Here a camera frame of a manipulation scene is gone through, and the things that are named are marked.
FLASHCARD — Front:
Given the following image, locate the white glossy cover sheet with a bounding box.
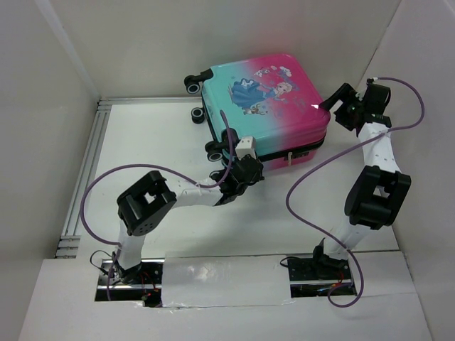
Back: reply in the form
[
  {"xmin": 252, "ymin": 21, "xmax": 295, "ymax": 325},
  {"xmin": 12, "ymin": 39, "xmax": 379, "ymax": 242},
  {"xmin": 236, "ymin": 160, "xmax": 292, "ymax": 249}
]
[{"xmin": 161, "ymin": 256, "xmax": 292, "ymax": 308}]

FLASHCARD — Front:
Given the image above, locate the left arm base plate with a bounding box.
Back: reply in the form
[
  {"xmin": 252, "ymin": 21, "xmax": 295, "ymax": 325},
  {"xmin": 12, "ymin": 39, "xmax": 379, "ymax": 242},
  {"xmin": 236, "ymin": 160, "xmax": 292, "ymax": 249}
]
[{"xmin": 97, "ymin": 259, "xmax": 164, "ymax": 289}]

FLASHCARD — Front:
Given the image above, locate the pink hard-shell suitcase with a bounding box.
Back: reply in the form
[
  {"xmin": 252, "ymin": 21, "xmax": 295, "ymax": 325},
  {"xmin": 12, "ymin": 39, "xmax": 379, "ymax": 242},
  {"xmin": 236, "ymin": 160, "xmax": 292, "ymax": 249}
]
[{"xmin": 183, "ymin": 53, "xmax": 330, "ymax": 170}]

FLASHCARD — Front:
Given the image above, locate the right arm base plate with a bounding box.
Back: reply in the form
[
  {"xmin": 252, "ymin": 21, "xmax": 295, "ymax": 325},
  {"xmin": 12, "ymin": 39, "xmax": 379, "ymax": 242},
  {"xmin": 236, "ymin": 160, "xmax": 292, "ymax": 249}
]
[{"xmin": 283, "ymin": 257, "xmax": 352, "ymax": 284}]

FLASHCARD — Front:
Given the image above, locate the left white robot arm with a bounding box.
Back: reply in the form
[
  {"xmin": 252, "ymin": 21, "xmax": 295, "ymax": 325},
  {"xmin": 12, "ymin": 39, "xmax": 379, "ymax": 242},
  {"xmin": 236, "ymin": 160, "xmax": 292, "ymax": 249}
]
[{"xmin": 113, "ymin": 155, "xmax": 264, "ymax": 283}]

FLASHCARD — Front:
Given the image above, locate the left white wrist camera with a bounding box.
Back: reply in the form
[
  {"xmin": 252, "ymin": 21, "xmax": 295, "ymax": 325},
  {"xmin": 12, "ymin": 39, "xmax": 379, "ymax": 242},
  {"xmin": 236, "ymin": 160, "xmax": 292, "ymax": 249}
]
[{"xmin": 235, "ymin": 136, "xmax": 257, "ymax": 160}]

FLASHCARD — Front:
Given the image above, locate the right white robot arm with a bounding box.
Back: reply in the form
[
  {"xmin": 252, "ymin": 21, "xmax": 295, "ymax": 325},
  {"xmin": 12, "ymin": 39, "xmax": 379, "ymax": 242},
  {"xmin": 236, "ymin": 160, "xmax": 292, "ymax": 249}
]
[{"xmin": 310, "ymin": 79, "xmax": 412, "ymax": 278}]

